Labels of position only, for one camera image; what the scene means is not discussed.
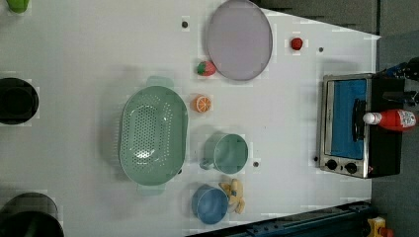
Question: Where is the red plush ketchup bottle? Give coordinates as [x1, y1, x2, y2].
[363, 109, 417, 132]

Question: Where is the silver black toaster oven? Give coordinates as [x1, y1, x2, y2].
[318, 74, 404, 179]

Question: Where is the orange slice toy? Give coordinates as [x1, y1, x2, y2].
[192, 95, 211, 113]

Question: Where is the green mug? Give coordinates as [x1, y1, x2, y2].
[200, 133, 248, 175]

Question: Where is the red strawberry toy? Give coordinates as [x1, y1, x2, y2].
[197, 61, 216, 76]

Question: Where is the green oval colander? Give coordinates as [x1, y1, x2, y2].
[119, 76, 189, 196]

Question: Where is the blue mug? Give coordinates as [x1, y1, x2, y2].
[191, 185, 228, 224]

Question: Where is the grey round plate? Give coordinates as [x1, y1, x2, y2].
[206, 0, 273, 81]

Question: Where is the yellow plush banana bunch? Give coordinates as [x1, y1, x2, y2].
[218, 179, 245, 214]

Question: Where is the small red tomato toy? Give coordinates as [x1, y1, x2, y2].
[291, 38, 303, 50]

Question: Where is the yellow red clamp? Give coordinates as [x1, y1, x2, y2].
[368, 217, 394, 237]

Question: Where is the bright green object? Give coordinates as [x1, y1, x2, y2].
[6, 0, 30, 14]

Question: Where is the blue metal frame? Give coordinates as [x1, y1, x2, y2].
[189, 201, 377, 237]

